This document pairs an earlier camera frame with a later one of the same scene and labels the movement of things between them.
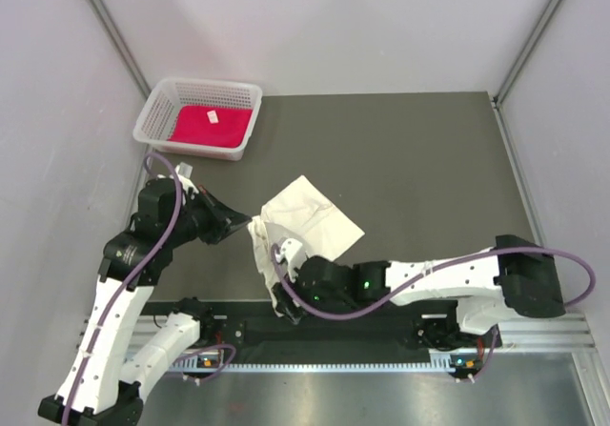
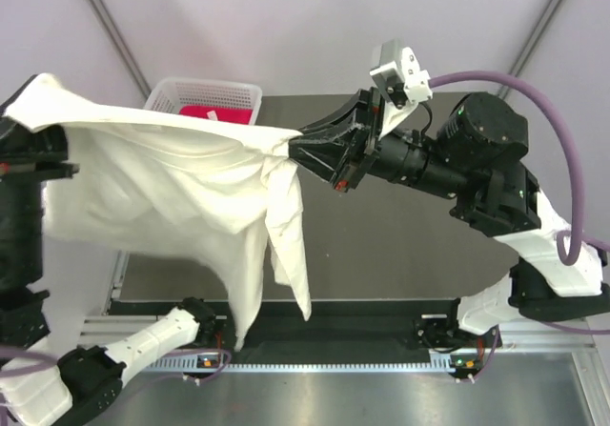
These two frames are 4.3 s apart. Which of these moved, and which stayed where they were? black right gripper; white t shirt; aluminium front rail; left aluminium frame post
Moved: white t shirt; black right gripper
Stayed: aluminium front rail; left aluminium frame post
